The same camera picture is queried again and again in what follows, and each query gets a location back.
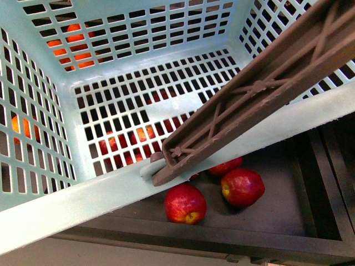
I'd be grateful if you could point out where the light blue plastic basket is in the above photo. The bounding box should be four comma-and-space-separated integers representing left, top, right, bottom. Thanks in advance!
1, 1, 354, 254

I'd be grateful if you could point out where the brown basket handle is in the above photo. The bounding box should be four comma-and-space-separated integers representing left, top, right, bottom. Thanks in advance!
153, 1, 354, 186

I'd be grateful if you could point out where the red apple back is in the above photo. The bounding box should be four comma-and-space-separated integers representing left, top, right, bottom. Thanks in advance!
208, 157, 243, 177

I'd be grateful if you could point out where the red apple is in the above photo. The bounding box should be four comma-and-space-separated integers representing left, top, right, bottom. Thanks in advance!
208, 157, 243, 177
221, 168, 265, 208
164, 183, 207, 224

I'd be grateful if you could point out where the red apple front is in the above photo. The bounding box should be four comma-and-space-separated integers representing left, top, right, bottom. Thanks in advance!
164, 183, 207, 224

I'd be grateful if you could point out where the red apple middle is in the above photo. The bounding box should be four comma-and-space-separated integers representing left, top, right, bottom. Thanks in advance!
221, 168, 265, 208

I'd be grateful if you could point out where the lower left black tray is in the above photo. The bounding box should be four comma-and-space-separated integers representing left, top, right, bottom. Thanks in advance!
57, 117, 354, 265

